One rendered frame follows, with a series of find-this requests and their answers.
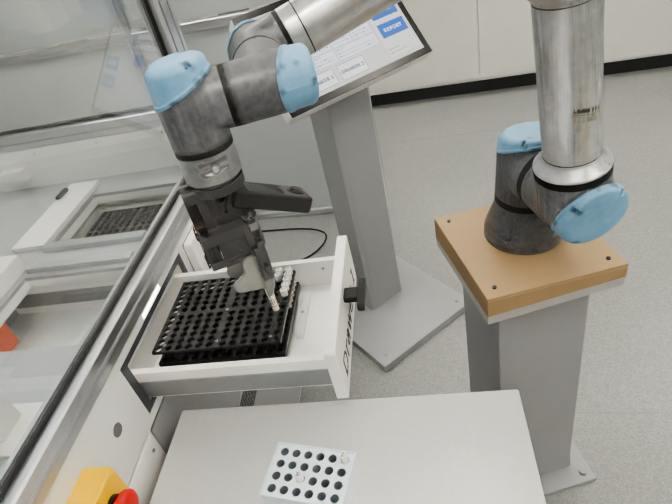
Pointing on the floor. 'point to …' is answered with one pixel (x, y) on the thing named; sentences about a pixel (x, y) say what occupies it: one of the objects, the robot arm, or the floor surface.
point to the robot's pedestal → (536, 372)
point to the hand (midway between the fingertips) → (270, 284)
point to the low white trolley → (496, 468)
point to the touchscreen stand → (376, 240)
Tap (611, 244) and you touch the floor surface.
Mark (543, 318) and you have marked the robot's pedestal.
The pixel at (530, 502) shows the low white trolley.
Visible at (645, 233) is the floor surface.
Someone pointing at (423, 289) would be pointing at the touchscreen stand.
